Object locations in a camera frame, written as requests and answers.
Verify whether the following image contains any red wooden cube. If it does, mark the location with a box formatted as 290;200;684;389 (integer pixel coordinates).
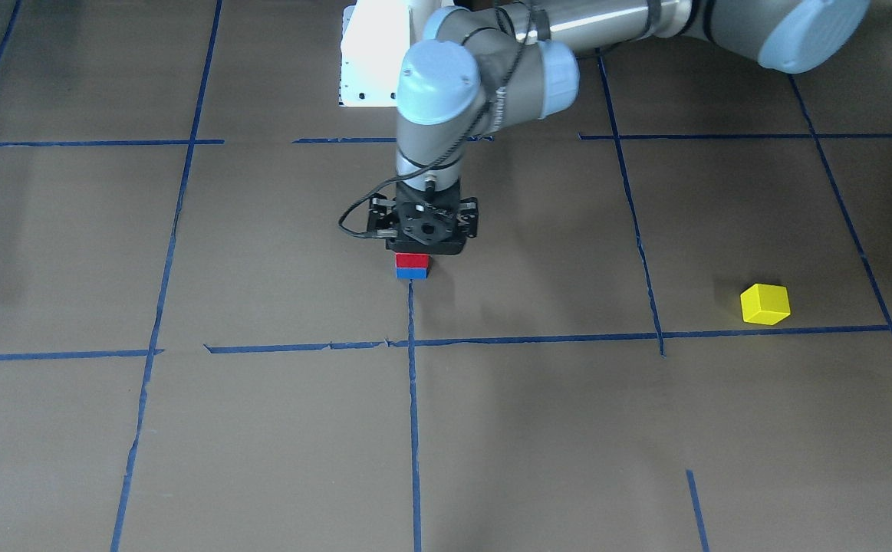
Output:
394;252;431;270

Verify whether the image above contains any blue wooden cube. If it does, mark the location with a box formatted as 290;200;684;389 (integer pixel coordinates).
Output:
394;267;430;280

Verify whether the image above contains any white camera mast post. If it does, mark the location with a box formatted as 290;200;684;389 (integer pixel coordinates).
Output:
338;0;477;107

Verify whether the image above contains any yellow wooden cube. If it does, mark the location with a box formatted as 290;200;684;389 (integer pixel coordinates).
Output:
739;283;792;326

